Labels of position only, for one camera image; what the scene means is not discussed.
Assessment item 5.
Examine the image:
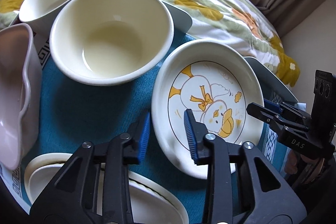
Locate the large yellow duck plate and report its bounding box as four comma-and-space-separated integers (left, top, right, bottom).
24, 152, 189, 223

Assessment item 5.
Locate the medium duck plate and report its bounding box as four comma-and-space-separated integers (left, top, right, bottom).
151, 39, 264, 180

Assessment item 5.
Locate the pink plastic handled bowl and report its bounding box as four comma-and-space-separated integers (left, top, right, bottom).
1, 23, 42, 170

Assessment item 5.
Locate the large cream bowl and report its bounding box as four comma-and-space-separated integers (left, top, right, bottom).
50, 0, 174, 86

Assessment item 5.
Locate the small cream plate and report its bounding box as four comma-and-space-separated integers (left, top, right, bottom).
26, 164, 105, 206

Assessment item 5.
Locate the person's right hand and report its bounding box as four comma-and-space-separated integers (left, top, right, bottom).
285, 148, 326, 183

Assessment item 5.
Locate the black phone on gripper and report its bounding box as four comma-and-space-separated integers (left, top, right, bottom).
311, 70, 335, 124

